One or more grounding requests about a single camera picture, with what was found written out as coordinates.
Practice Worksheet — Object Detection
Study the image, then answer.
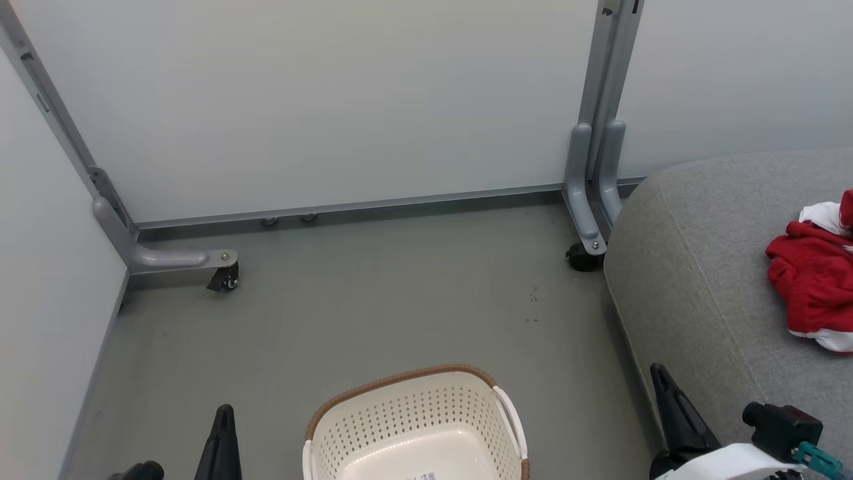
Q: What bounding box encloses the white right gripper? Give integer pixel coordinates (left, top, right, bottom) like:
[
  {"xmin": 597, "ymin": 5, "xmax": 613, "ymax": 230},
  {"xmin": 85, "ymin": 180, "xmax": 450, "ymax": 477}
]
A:
[{"xmin": 650, "ymin": 363, "xmax": 801, "ymax": 480}]

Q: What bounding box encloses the plain grey partition leg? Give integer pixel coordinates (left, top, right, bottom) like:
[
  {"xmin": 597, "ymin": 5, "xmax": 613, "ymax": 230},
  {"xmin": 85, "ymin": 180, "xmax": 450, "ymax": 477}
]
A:
[{"xmin": 596, "ymin": 119, "xmax": 628, "ymax": 225}]

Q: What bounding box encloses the right teal plug black cable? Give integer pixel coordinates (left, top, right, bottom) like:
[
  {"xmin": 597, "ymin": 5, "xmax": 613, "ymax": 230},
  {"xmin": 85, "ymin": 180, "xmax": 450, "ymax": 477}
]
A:
[{"xmin": 793, "ymin": 441, "xmax": 851, "ymax": 480}]

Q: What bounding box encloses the grey fabric sofa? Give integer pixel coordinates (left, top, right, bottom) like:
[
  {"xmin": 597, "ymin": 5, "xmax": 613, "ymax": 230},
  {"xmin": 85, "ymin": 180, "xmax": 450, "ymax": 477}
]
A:
[{"xmin": 603, "ymin": 148, "xmax": 853, "ymax": 480}]

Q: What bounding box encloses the grey partition bottom rail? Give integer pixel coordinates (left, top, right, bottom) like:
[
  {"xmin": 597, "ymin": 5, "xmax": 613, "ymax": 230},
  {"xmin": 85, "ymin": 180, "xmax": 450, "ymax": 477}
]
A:
[{"xmin": 133, "ymin": 182, "xmax": 568, "ymax": 242}]

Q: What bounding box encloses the red clothing with white trim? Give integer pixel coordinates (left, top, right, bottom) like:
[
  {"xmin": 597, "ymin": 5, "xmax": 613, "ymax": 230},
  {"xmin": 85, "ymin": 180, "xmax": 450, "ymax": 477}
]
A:
[{"xmin": 765, "ymin": 190, "xmax": 853, "ymax": 353}]

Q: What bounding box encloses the round black caster wheel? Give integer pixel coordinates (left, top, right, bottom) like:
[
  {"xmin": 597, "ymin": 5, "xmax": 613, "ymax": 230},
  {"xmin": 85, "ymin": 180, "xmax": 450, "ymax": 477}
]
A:
[{"xmin": 566, "ymin": 241, "xmax": 604, "ymax": 273}]

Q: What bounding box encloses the upright grey partition post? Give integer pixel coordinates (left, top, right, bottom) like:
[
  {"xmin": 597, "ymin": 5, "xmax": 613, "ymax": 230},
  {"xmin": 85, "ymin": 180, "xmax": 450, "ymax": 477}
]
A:
[{"xmin": 577, "ymin": 0, "xmax": 645, "ymax": 182}]

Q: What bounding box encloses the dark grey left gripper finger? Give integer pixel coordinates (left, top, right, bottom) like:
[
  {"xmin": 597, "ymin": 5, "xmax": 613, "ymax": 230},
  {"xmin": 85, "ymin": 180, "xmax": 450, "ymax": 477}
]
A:
[{"xmin": 193, "ymin": 404, "xmax": 243, "ymax": 480}]

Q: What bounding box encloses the black caster wheel with bracket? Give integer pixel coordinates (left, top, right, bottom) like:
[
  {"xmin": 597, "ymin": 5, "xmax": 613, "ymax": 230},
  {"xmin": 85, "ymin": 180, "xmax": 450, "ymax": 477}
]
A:
[{"xmin": 206, "ymin": 262, "xmax": 240, "ymax": 293}]

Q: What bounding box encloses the cream laundry basket brown rim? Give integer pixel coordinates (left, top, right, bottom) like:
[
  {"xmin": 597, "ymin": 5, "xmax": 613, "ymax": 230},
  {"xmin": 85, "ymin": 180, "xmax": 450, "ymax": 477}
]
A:
[{"xmin": 303, "ymin": 364, "xmax": 531, "ymax": 480}]

